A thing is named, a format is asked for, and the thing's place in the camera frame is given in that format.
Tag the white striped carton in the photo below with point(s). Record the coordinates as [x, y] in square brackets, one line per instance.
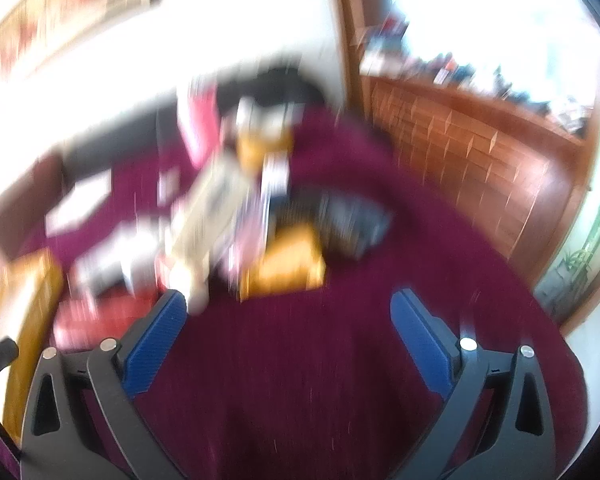
[210, 210]

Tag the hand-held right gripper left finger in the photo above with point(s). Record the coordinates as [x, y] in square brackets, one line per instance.
[155, 340]

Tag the brown leather chair back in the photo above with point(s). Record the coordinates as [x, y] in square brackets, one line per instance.
[15, 210]

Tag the small white box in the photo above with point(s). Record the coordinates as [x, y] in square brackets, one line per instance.
[168, 186]

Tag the red packet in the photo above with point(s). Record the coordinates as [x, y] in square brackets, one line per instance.
[95, 317]

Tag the row of small shelf clutter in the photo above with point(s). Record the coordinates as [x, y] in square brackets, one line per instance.
[380, 55]

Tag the yellow cardboard box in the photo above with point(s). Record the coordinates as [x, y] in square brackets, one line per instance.
[35, 310]

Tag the pale pink bottle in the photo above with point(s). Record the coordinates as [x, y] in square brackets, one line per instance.
[197, 292]

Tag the maroon cloth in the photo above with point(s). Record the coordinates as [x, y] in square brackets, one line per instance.
[305, 385]

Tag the clear plastic bag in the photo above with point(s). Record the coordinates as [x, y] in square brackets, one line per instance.
[267, 200]

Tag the yellow round tin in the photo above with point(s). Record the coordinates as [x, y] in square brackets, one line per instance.
[260, 150]

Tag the black bag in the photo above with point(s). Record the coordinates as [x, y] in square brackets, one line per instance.
[300, 90]

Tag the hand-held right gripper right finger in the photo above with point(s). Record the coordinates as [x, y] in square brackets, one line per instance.
[420, 345]

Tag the wooden louvred cabinet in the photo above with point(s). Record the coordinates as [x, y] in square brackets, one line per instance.
[480, 160]

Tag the framed wall painting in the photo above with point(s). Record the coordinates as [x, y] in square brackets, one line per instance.
[55, 20]

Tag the pink ribbed basket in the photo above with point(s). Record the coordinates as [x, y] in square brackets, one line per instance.
[202, 115]

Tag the orange snack packet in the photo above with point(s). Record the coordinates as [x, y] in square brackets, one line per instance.
[285, 265]

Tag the black foil packet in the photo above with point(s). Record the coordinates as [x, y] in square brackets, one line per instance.
[350, 220]

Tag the white paper sheet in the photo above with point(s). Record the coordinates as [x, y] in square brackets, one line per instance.
[80, 202]

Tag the black padded backrest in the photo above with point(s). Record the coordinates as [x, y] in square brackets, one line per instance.
[115, 145]

